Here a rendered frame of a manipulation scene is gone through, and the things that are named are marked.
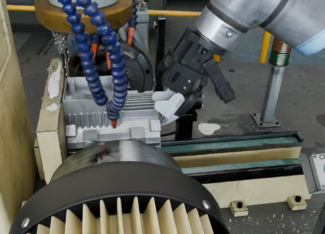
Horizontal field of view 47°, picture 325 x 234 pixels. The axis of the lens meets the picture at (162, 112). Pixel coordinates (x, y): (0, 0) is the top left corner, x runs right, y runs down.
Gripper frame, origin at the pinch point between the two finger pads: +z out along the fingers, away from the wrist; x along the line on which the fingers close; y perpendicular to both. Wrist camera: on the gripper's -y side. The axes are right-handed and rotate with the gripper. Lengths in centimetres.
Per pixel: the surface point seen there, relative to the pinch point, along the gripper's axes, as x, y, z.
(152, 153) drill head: 18.1, 8.1, -2.7
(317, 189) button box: 19.1, -25.2, -9.0
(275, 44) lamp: -35, -34, -21
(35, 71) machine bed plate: -83, 22, 46
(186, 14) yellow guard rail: -220, -73, 19
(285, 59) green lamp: -33, -39, -19
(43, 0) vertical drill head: -5.6, 32.2, -10.2
